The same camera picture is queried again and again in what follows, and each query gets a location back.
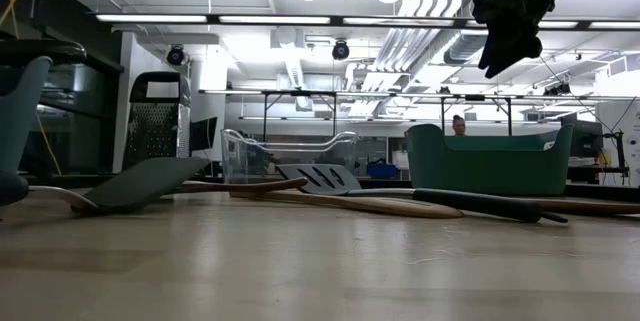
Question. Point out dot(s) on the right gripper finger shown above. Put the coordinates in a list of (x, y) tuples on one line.
[(505, 58)]

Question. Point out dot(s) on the dark brown wooden spoon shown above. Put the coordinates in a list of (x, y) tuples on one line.
[(250, 185)]

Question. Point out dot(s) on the ceiling light strip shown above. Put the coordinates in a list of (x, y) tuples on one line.
[(275, 19), (555, 24), (150, 18), (615, 25), (397, 21)]

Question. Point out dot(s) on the person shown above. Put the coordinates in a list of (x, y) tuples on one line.
[(459, 128)]

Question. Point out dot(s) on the white ceiling pipes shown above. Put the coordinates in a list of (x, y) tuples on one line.
[(400, 51)]

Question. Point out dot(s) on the green plastic bin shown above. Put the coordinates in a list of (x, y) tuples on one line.
[(490, 171)]

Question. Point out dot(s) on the black monitor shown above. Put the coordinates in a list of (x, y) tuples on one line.
[(586, 138), (204, 133)]

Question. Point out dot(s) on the black ceiling spotlight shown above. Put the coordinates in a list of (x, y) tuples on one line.
[(175, 55), (340, 50)]

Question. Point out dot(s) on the blue crate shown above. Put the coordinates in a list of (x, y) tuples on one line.
[(382, 171)]

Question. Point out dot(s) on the slotted wooden spatula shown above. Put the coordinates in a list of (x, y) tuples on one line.
[(375, 206)]

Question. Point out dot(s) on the clear plastic bin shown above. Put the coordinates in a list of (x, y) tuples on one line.
[(300, 161)]

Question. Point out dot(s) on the metal box grater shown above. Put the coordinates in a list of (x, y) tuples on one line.
[(155, 131)]

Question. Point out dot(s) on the blue-grey plastic bin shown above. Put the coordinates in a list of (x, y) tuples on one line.
[(20, 111)]

